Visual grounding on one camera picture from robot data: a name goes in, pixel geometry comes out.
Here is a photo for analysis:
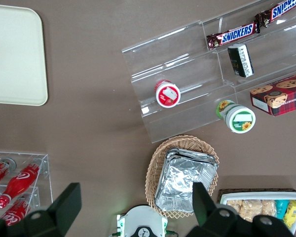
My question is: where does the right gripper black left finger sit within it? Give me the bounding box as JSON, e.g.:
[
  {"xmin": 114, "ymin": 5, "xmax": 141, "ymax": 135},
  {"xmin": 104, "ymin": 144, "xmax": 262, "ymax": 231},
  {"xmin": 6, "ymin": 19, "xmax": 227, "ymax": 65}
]
[{"xmin": 13, "ymin": 182, "xmax": 82, "ymax": 237}]

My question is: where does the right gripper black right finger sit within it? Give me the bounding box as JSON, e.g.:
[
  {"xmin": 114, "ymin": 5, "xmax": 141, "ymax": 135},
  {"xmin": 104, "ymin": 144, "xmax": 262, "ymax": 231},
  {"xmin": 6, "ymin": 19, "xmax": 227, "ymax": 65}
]
[{"xmin": 187, "ymin": 182, "xmax": 238, "ymax": 237}]

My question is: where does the aluminium foil tray stack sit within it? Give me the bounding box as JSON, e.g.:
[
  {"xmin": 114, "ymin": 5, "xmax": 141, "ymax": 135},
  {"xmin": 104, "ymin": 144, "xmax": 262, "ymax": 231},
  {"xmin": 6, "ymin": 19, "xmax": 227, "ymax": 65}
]
[{"xmin": 154, "ymin": 148, "xmax": 219, "ymax": 214}]

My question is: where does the light oval wicker basket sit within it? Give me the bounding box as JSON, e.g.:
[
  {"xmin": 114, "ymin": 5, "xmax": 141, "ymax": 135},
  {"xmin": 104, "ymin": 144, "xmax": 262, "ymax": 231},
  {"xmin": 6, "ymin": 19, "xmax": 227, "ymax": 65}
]
[{"xmin": 145, "ymin": 134, "xmax": 221, "ymax": 219}]

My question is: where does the cream plastic tray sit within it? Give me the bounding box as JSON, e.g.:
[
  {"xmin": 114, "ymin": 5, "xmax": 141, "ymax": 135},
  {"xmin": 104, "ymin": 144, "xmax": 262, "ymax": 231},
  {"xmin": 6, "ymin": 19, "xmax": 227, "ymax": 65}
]
[{"xmin": 0, "ymin": 3, "xmax": 49, "ymax": 107}]

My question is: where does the rice cracker packet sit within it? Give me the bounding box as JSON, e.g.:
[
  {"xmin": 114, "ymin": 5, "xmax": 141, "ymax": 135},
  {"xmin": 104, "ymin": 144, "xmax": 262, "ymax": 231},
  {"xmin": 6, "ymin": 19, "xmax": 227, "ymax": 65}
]
[
  {"xmin": 260, "ymin": 199, "xmax": 277, "ymax": 218},
  {"xmin": 239, "ymin": 199, "xmax": 263, "ymax": 223},
  {"xmin": 226, "ymin": 199, "xmax": 244, "ymax": 218}
]

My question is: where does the clear acrylic bottle rack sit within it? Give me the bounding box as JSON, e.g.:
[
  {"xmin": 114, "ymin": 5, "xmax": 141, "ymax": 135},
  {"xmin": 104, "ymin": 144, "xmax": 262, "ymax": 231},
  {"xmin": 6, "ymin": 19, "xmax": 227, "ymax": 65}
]
[{"xmin": 0, "ymin": 150, "xmax": 54, "ymax": 224}]

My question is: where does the white rectangular dish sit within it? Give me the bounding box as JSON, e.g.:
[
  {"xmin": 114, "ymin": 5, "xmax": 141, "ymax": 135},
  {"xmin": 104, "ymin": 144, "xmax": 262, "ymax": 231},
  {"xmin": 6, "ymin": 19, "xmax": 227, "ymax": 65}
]
[{"xmin": 220, "ymin": 192, "xmax": 296, "ymax": 236}]

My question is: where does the teal snack packet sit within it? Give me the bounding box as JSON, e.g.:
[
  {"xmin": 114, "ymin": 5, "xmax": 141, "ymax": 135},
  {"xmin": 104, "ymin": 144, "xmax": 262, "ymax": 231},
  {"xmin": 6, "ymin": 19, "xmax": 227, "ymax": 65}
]
[{"xmin": 274, "ymin": 199, "xmax": 291, "ymax": 221}]

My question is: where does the yellow snack packet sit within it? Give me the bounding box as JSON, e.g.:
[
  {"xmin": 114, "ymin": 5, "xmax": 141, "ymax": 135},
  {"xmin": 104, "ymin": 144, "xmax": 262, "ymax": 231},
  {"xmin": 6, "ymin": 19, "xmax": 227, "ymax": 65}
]
[{"xmin": 283, "ymin": 199, "xmax": 296, "ymax": 229}]

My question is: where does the green sunflower lidded cup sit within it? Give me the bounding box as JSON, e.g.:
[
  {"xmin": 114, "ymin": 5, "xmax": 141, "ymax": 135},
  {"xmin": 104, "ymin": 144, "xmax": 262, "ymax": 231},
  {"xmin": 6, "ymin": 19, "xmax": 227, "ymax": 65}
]
[{"xmin": 215, "ymin": 99, "xmax": 257, "ymax": 134}]

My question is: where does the red strawberry lidded cup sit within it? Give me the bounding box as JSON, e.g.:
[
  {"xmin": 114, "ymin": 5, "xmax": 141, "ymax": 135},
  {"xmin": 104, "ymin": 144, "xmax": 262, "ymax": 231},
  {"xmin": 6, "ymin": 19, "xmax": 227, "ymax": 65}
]
[{"xmin": 154, "ymin": 79, "xmax": 182, "ymax": 109}]

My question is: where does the red tartan cookie box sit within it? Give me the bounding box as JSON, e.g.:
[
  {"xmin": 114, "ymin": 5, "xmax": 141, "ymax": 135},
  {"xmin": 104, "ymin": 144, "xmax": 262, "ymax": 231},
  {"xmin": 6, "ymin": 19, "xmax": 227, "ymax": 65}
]
[{"xmin": 249, "ymin": 72, "xmax": 296, "ymax": 118}]

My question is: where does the clear acrylic tiered stand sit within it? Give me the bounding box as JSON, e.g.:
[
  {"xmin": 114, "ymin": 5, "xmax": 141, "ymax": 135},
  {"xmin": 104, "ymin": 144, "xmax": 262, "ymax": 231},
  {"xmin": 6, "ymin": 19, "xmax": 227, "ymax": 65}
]
[{"xmin": 121, "ymin": 0, "xmax": 296, "ymax": 144}]

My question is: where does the small black box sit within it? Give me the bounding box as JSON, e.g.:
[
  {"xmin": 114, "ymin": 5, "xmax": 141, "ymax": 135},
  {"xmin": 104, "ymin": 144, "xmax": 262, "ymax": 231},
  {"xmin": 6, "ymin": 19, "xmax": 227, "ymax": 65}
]
[{"xmin": 227, "ymin": 43, "xmax": 255, "ymax": 79}]

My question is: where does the Snickers chocolate bar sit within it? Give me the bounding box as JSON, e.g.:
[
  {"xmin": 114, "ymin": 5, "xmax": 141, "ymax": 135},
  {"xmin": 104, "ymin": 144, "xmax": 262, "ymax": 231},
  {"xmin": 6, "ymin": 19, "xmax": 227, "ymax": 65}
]
[
  {"xmin": 206, "ymin": 21, "xmax": 261, "ymax": 51},
  {"xmin": 255, "ymin": 0, "xmax": 296, "ymax": 28}
]

